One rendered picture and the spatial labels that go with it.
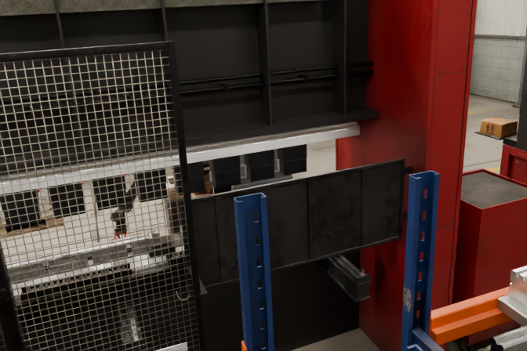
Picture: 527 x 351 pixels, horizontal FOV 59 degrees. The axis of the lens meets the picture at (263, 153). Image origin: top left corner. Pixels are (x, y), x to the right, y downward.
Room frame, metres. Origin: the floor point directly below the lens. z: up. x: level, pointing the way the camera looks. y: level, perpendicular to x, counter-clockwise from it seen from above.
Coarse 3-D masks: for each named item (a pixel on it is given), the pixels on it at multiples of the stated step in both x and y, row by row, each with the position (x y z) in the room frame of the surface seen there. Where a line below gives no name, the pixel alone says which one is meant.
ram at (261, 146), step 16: (352, 128) 2.64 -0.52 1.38; (256, 144) 2.42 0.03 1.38; (272, 144) 2.46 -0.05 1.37; (288, 144) 2.49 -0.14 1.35; (160, 160) 2.24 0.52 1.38; (176, 160) 2.27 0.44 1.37; (192, 160) 2.30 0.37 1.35; (48, 176) 2.05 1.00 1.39; (64, 176) 2.08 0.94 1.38; (0, 192) 1.98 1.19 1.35
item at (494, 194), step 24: (480, 168) 2.90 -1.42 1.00; (480, 192) 2.55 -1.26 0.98; (504, 192) 2.53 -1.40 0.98; (480, 216) 2.28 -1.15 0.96; (504, 216) 2.34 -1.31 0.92; (480, 240) 2.28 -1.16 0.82; (504, 240) 2.35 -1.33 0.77; (456, 264) 2.41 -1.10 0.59; (480, 264) 2.29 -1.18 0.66; (504, 264) 2.36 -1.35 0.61; (456, 288) 2.39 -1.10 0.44; (480, 288) 2.30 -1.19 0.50; (480, 336) 2.31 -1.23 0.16
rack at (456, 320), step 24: (432, 192) 0.91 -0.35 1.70; (408, 216) 0.89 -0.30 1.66; (432, 216) 0.89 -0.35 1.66; (408, 240) 0.89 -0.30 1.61; (432, 240) 0.89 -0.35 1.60; (408, 264) 0.89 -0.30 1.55; (432, 264) 0.89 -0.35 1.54; (408, 288) 0.88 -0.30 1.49; (504, 288) 0.99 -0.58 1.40; (408, 312) 0.88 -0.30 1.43; (432, 312) 0.92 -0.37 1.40; (456, 312) 0.92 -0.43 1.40; (480, 312) 0.94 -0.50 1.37; (504, 312) 0.94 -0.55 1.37; (408, 336) 0.88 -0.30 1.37; (432, 336) 0.89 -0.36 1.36; (456, 336) 0.90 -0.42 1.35
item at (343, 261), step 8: (336, 256) 2.14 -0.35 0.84; (320, 264) 2.22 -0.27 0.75; (328, 264) 2.15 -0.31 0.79; (336, 264) 2.07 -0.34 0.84; (344, 264) 2.07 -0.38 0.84; (352, 264) 2.03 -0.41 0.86; (328, 272) 2.14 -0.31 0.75; (336, 272) 2.07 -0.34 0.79; (344, 272) 1.99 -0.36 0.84; (352, 272) 1.95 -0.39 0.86; (360, 272) 1.96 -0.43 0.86; (336, 280) 2.06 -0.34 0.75; (344, 280) 1.98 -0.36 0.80; (352, 280) 1.92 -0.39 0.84; (360, 280) 1.89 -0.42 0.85; (368, 280) 1.91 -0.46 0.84; (344, 288) 1.98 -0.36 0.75; (352, 288) 1.93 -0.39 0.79; (360, 288) 1.90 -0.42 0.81; (368, 288) 1.91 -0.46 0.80; (352, 296) 1.92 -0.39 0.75; (360, 296) 1.90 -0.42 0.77; (368, 296) 1.91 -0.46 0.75
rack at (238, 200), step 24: (240, 216) 0.80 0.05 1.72; (264, 216) 0.82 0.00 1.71; (240, 240) 0.80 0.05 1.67; (264, 240) 0.82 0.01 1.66; (240, 264) 0.81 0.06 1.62; (264, 264) 0.82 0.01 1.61; (240, 288) 0.82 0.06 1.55; (264, 288) 0.84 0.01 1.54; (264, 312) 0.84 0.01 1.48; (264, 336) 0.84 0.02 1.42
